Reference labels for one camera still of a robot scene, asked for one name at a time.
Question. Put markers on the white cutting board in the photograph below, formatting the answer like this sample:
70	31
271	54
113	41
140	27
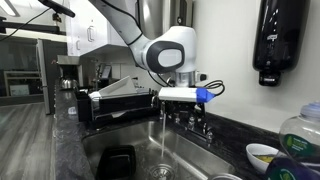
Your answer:
123	86

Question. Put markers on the stainless steel sink basin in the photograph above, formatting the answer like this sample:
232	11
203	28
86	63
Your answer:
161	153

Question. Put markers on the white bowl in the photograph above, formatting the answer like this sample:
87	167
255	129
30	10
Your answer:
260	156

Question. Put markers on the chrome faucet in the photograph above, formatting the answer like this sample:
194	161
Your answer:
201	129

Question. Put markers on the clear soap bottle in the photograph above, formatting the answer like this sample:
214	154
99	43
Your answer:
300	136

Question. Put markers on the white upper cabinet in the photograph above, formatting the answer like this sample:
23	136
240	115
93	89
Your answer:
88	30

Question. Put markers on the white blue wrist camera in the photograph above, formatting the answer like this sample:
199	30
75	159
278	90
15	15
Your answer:
185	94

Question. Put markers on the black wall soap dispenser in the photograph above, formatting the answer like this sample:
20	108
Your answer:
279	36

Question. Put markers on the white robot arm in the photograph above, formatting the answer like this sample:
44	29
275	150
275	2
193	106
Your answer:
172	52

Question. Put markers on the black dish drying rack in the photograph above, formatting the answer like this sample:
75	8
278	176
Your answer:
101	111

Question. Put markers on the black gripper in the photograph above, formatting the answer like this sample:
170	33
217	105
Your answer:
188	112

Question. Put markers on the black coffee maker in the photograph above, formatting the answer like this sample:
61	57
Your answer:
70	72

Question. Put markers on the dark purple bottle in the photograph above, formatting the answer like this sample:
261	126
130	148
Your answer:
283	168

